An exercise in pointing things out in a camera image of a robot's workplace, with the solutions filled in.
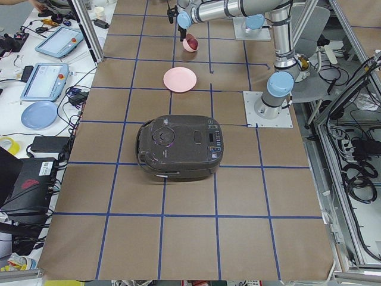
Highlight red apple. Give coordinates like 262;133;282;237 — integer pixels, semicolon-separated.
187;37;198;51

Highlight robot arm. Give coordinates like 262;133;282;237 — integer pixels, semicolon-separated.
177;0;297;119

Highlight blue plate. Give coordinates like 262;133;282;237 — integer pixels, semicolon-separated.
21;101;58;129

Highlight purple white cup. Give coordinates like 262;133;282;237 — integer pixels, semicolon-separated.
94;6;106;21

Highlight yellow tape roll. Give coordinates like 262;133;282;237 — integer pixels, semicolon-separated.
0;136;20;156

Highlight steel bowl with lid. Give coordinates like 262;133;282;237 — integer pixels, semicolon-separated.
295;54;311;83

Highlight grey chair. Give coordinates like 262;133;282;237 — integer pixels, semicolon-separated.
294;6;330;58

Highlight blue teach pendant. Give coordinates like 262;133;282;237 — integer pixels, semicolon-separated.
20;63;69;101
35;27;84;58

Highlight pink plate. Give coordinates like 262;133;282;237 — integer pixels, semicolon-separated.
163;67;197;93

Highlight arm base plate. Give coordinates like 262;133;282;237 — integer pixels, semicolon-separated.
233;14;271;41
243;91;293;128

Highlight dark grey rice cooker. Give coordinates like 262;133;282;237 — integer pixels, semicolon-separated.
135;115;224;180

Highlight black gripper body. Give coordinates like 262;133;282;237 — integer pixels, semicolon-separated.
178;26;186;33

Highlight pink bowl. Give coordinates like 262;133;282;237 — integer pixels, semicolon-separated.
183;33;197;52

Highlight black computer case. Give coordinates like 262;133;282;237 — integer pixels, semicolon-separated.
1;157;58;216

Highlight black power adapter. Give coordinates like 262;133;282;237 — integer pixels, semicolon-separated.
26;136;69;158

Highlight aluminium frame post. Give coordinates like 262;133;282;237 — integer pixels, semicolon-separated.
68;0;104;63

